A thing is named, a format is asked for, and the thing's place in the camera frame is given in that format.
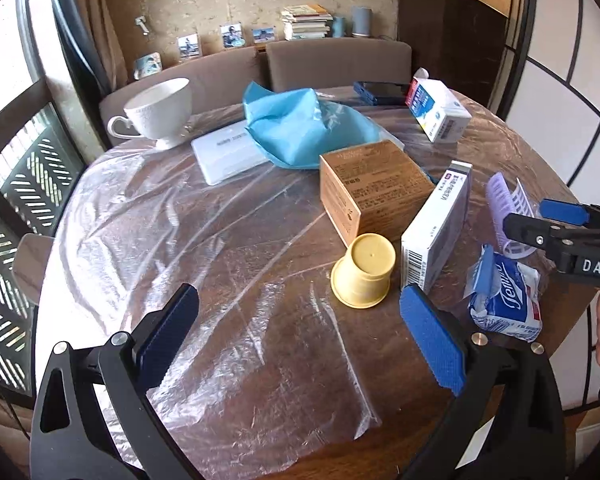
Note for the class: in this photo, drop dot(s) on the stack of books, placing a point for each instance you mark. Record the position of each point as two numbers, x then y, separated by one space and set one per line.
305 22

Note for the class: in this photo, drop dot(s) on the white purple medicine box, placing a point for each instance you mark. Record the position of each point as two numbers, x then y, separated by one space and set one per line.
430 240

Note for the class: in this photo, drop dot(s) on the blue white tissue pack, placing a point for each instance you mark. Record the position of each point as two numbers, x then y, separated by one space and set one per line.
505 300

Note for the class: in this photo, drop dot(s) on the yellow paper cup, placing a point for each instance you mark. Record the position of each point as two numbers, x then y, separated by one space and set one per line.
365 270

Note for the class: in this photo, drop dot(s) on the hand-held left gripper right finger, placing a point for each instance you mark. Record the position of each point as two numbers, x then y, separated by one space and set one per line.
430 340

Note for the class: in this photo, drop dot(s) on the white wall hook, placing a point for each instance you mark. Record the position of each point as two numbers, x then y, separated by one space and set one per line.
141 25

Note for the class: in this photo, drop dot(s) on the white teacup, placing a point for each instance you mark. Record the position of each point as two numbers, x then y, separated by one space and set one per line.
155 110

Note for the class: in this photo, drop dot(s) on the beige chair back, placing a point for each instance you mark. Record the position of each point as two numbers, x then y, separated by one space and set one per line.
32 265

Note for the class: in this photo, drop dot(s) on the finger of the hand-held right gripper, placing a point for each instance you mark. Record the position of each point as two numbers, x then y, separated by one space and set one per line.
530 235
565 211

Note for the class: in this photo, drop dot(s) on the white black lattice door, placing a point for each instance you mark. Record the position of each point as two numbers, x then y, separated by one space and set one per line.
555 125

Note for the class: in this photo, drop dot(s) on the dark blue case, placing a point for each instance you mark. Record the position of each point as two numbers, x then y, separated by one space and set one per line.
380 92

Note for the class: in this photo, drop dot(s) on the dark wooden cabinet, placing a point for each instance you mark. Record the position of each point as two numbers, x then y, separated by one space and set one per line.
450 35

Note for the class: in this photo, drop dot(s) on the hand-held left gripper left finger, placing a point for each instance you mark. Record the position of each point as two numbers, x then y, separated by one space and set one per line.
167 335

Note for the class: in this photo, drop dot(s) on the brown cardboard box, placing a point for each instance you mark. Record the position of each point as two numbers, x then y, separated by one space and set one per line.
375 185

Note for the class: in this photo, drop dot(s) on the blue mug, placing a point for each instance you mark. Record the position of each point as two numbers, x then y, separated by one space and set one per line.
338 26

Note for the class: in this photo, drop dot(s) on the patterned window screen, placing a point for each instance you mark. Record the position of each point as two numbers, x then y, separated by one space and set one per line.
30 170

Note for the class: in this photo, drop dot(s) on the grey blue cylinder speaker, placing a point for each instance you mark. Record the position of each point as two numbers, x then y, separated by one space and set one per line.
361 22

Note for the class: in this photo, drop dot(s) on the white flat box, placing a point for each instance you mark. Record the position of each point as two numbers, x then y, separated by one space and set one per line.
225 155

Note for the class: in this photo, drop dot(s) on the white blue milk carton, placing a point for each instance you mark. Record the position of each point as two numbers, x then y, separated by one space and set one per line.
437 110

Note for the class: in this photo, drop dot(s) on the small photo print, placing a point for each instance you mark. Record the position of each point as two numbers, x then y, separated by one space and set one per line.
147 65
264 35
231 35
189 46

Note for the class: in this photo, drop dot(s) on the purple plastic comb piece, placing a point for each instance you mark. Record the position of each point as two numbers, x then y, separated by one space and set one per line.
500 200

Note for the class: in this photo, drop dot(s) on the beige curtain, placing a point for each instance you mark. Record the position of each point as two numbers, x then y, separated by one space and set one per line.
102 20

